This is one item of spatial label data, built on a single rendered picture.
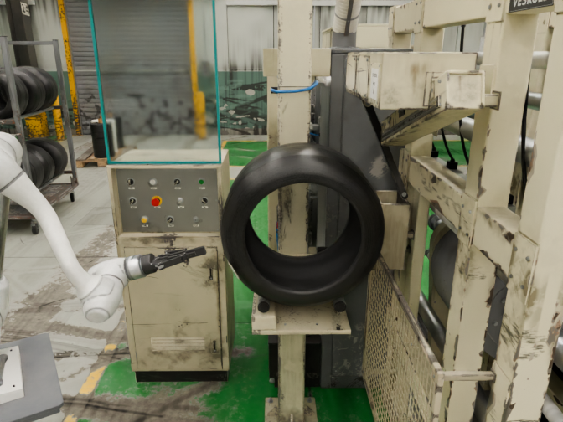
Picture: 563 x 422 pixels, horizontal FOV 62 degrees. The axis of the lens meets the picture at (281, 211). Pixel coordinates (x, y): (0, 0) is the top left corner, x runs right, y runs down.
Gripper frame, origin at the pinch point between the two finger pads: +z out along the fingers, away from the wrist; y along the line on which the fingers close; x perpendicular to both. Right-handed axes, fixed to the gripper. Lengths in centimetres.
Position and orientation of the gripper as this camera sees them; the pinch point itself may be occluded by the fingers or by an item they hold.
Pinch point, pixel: (196, 252)
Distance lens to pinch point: 175.2
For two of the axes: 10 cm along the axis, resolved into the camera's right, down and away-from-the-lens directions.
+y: -0.1, -3.2, 9.5
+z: 9.7, -2.5, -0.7
